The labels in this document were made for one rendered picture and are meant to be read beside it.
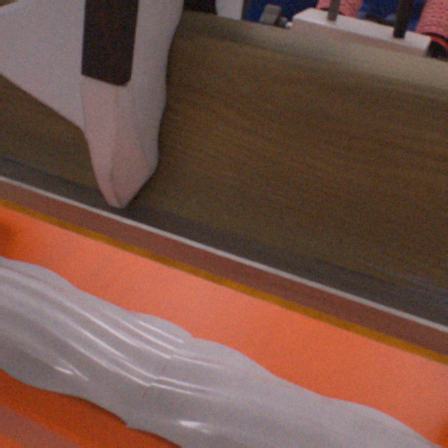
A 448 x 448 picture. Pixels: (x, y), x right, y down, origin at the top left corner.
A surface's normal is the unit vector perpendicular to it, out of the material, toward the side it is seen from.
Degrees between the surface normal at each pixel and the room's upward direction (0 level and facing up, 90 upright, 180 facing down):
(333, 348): 0
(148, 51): 90
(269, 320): 0
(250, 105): 90
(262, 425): 33
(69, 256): 0
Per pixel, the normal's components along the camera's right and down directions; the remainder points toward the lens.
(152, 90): 0.90, 0.33
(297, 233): -0.40, 0.44
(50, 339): -0.18, -0.49
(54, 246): 0.15, -0.84
